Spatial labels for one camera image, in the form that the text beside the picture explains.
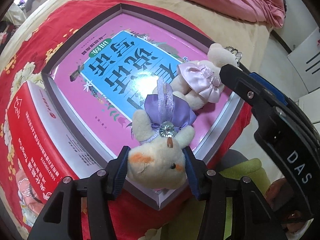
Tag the red tissue pack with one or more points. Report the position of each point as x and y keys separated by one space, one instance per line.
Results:
x=47 y=150

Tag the person's left hand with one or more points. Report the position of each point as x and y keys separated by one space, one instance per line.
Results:
x=277 y=195

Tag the plush bear purple dress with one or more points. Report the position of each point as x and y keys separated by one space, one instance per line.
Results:
x=163 y=129

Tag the white cabinet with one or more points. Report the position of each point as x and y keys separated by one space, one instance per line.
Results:
x=305 y=59

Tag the plush bear pink dress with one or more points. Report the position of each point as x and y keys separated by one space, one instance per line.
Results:
x=198 y=82

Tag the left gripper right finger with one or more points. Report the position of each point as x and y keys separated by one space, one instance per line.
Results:
x=252 y=217

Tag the dark shallow box tray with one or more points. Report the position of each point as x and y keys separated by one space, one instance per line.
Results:
x=103 y=73

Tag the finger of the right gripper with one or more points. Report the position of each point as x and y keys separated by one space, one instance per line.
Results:
x=275 y=91

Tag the beige bed sheet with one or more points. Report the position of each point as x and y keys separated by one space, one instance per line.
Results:
x=249 y=38

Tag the clothes on sill left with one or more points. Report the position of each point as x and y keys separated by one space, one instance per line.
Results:
x=15 y=15

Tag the red floral blanket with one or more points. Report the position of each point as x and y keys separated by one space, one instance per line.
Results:
x=131 y=218

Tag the pink book in tray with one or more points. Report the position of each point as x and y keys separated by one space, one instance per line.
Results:
x=143 y=84

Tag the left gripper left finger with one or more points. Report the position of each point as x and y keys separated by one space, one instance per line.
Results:
x=61 y=216

